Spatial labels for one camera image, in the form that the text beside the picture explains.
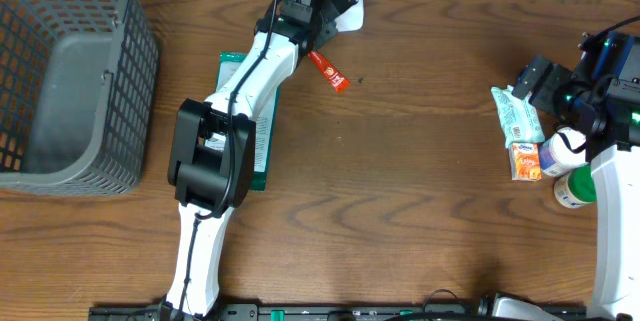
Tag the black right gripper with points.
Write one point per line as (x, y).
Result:
(559, 78)

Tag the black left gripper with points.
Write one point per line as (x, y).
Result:
(327, 32)

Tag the mint green wipes pack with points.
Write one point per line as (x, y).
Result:
(518, 119)

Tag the white blue label jar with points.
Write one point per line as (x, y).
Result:
(557, 156)

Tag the orange Kleenex tissue pack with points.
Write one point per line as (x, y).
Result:
(524, 161)

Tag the red snack bar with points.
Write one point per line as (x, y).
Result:
(337, 80)

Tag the green lid jar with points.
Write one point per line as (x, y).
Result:
(576, 189)

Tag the green white 3M package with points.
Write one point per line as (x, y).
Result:
(229, 63)

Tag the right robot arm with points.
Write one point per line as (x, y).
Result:
(600, 99)

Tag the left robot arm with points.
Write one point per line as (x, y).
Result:
(213, 150)

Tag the grey plastic mesh basket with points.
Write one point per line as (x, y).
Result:
(77, 85)

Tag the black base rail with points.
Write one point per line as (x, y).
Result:
(441, 304)

